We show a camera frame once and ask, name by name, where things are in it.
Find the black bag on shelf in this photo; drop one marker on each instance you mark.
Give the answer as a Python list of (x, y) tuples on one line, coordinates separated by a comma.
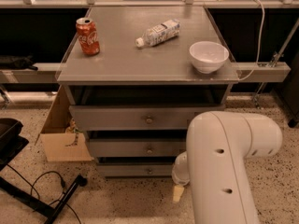
[(17, 63)]

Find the grey drawer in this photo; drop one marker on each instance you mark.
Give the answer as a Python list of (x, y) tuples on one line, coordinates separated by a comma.
[(135, 170), (135, 148), (123, 118)]

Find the black case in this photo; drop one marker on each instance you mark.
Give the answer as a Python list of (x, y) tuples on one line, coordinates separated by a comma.
[(11, 143)]

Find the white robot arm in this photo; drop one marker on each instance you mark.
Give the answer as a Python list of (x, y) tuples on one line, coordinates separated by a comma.
[(213, 166)]

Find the cardboard box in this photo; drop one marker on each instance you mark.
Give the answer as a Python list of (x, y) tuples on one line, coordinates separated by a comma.
[(61, 139)]

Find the grey bottom drawer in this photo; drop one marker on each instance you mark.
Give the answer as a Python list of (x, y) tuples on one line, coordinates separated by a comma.
[(135, 170)]

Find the grey drawer cabinet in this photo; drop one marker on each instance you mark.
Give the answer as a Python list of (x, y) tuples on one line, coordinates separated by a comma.
[(124, 75)]

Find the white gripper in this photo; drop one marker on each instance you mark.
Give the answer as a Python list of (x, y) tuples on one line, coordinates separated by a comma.
[(179, 175)]

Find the red coca-cola can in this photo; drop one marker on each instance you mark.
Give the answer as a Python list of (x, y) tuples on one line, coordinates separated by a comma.
[(87, 36)]

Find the grey middle drawer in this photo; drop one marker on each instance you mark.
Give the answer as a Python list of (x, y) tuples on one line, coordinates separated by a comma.
[(135, 148)]

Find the grey top drawer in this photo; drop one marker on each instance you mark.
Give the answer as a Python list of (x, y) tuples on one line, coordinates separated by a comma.
[(123, 118)]

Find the clear plastic water bottle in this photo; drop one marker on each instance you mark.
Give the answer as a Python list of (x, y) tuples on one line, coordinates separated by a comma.
[(159, 34)]

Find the white bowl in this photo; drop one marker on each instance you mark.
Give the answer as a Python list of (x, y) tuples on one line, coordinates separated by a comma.
[(208, 57)]

